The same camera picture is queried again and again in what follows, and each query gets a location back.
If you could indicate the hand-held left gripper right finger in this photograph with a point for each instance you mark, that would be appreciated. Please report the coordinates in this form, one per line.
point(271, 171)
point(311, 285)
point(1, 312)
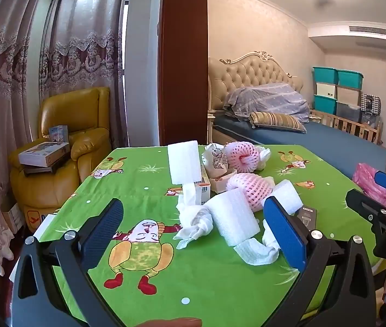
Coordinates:
point(285, 231)

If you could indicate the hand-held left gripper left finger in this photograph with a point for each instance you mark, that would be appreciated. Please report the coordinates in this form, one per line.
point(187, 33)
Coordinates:
point(103, 224)

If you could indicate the pink plastic bag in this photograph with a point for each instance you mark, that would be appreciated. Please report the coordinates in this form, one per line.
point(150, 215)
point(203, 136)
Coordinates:
point(370, 180)

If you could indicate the black packet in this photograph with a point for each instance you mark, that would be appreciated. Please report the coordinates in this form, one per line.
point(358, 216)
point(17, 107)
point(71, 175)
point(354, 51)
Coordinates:
point(307, 216)

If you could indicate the white foam sheet roll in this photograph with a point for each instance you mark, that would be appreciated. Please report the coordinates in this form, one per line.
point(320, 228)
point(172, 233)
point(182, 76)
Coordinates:
point(182, 160)
point(230, 214)
point(288, 194)

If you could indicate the pink foam fruit net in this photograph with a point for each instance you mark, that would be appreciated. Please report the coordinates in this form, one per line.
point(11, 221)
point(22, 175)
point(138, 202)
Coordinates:
point(251, 189)
point(242, 155)

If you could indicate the crushed pink-cartoon paper cup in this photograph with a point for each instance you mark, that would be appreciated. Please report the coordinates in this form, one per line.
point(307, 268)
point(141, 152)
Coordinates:
point(220, 182)

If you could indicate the twisted white tissue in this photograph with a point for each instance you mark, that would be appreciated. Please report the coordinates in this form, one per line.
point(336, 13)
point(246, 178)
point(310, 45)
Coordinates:
point(193, 221)

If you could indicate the small white carton box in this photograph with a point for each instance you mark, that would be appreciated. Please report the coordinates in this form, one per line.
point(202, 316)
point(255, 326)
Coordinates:
point(202, 189)

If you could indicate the line-drawing paper cup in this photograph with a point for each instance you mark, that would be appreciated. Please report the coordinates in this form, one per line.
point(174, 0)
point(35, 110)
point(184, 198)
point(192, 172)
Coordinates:
point(215, 161)

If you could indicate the person's left hand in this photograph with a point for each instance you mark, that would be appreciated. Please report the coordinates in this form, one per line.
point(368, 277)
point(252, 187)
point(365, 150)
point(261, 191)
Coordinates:
point(172, 323)

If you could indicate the dark bag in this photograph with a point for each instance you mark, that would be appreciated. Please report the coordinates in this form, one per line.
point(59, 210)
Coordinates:
point(370, 119)

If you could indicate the blue mattress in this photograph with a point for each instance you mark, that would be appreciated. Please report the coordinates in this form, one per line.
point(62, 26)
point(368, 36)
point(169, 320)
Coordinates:
point(332, 143)

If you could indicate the checkered bag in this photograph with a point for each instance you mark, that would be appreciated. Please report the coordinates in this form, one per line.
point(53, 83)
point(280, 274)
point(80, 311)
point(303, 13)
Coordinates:
point(371, 103)

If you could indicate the grey storage box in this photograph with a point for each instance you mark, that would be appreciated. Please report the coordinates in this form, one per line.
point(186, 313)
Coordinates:
point(348, 112)

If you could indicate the dark flat tray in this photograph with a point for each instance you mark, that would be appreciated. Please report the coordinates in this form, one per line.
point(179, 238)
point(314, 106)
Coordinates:
point(40, 171)

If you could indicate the green printed tablecloth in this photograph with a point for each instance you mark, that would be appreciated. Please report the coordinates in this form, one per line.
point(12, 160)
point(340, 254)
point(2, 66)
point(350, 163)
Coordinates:
point(213, 279)

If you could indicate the cardboard box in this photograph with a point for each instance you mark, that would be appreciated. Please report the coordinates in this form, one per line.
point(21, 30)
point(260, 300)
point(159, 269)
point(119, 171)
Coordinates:
point(12, 216)

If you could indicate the flat white box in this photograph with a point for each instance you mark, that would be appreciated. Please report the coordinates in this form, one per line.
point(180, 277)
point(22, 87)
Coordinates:
point(43, 153)

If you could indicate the beige storage box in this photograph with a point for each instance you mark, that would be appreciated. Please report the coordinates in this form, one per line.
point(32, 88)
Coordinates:
point(349, 95)

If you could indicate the small blue-white box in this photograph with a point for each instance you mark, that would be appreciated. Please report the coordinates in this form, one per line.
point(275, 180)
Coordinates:
point(58, 133)

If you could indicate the teal storage box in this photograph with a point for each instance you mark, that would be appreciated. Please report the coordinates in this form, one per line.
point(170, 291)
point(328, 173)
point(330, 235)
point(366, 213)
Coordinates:
point(325, 75)
point(349, 79)
point(325, 105)

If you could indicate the striped pillow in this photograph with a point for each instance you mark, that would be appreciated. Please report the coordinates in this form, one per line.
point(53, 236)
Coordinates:
point(278, 121)

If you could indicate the white storage box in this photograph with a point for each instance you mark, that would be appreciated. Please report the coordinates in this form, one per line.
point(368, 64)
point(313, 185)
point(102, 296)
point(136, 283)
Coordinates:
point(326, 90)

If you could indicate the yellow leather armchair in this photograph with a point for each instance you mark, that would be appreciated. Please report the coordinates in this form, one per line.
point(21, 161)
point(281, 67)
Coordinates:
point(77, 109)

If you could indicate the lavender quilt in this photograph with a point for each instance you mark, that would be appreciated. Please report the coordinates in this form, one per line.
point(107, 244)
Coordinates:
point(268, 98)

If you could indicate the air vent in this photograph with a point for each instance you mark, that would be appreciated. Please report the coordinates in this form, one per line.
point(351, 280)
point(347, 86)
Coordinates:
point(376, 32)

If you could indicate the beige tufted headboard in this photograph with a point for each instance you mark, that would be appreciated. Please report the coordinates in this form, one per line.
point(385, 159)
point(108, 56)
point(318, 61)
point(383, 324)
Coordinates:
point(247, 71)

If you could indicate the brown wooden wardrobe panel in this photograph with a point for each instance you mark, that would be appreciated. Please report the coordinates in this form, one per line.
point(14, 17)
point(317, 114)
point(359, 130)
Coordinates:
point(182, 58)

